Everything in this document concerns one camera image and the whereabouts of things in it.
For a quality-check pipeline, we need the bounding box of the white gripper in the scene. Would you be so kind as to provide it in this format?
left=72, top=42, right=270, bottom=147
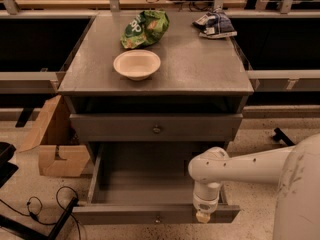
left=193, top=182, right=221, bottom=224

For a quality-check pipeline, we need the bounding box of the grey drawer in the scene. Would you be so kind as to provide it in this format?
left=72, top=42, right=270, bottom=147
left=70, top=114, right=242, bottom=142
left=71, top=141, right=241, bottom=226

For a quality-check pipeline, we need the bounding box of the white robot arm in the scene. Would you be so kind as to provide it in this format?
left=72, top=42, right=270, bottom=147
left=188, top=134, right=320, bottom=240

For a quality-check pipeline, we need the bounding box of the grey top drawer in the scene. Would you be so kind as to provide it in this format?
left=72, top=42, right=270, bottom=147
left=70, top=114, right=242, bottom=142

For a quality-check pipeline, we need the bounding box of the grey drawer cabinet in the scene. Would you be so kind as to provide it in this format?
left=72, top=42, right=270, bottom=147
left=57, top=10, right=255, bottom=152

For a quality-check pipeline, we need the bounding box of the black stand leg right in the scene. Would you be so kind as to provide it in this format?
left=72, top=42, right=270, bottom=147
left=272, top=128, right=295, bottom=146

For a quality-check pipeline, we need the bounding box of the brown cardboard box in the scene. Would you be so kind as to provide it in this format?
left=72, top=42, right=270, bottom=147
left=19, top=95, right=90, bottom=177

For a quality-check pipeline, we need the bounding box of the white bowl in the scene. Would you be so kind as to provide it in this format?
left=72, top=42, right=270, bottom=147
left=113, top=50, right=161, bottom=81

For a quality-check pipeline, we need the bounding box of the black stand base left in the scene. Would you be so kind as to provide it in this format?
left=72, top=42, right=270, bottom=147
left=0, top=197, right=80, bottom=240

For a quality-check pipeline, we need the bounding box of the blue white snack bag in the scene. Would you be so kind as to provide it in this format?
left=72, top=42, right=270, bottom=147
left=192, top=8, right=237, bottom=39

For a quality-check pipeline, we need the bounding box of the green chip bag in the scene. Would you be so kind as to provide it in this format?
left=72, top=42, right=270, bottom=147
left=120, top=10, right=170, bottom=49

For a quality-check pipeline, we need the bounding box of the black object at left edge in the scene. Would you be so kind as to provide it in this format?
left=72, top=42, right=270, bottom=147
left=0, top=142, right=18, bottom=188

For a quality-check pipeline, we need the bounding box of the black cable on floor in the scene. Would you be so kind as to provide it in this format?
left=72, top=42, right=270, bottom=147
left=0, top=185, right=83, bottom=240

